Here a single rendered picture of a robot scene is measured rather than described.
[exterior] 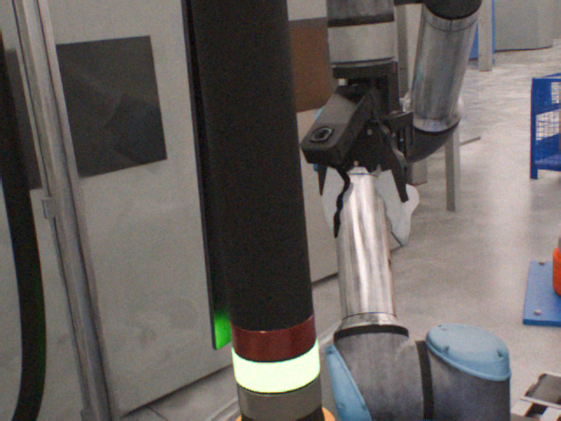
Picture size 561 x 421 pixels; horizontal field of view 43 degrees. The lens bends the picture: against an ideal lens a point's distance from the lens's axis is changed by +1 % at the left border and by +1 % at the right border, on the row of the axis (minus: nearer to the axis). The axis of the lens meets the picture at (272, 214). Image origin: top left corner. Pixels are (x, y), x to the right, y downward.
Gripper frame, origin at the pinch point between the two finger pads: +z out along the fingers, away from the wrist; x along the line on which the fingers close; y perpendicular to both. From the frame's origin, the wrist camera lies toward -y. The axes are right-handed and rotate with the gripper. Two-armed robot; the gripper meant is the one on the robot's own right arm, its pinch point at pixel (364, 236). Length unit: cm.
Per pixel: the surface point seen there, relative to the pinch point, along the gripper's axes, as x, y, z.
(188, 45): -23, -51, -25
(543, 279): 82, 353, 144
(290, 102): -27, -50, -23
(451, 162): 197, 490, 105
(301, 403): -27, -51, -12
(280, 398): -26, -52, -12
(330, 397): 46, 56, 63
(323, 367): 46, 55, 54
